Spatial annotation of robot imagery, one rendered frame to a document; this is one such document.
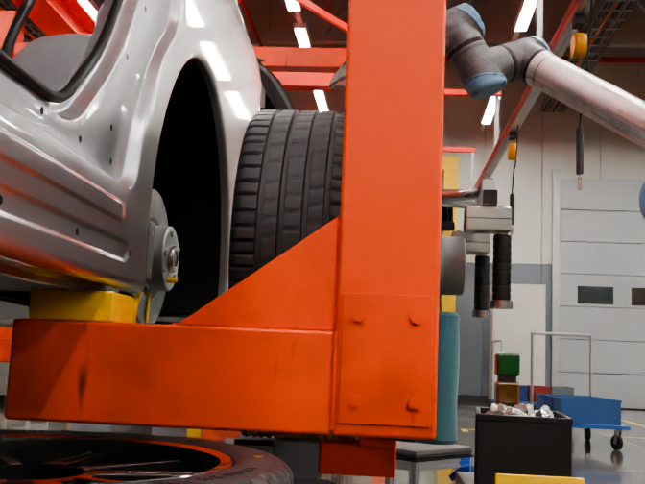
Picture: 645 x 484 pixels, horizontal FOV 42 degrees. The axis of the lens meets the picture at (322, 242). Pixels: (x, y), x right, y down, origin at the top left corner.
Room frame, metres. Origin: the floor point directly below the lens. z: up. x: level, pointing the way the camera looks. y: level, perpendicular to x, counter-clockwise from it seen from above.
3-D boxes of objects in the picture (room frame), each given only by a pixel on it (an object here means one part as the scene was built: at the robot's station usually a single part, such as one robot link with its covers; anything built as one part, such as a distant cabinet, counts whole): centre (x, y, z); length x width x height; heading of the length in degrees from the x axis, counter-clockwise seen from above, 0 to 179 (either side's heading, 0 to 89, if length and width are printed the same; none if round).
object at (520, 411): (1.36, -0.32, 0.51); 0.20 x 0.14 x 0.13; 170
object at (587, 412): (7.41, -2.24, 0.48); 1.00 x 0.61 x 0.96; 179
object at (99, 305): (1.44, 0.40, 0.71); 0.14 x 0.14 x 0.05; 86
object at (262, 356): (1.43, 0.23, 0.69); 0.52 x 0.17 x 0.35; 86
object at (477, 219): (1.67, -0.33, 0.93); 0.09 x 0.05 x 0.05; 86
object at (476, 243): (2.01, -0.35, 0.93); 0.09 x 0.05 x 0.05; 86
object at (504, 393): (1.51, -0.34, 0.59); 0.04 x 0.04 x 0.04; 86
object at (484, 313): (2.01, -0.38, 0.83); 0.04 x 0.04 x 0.16
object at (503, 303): (1.67, -0.36, 0.83); 0.04 x 0.04 x 0.16
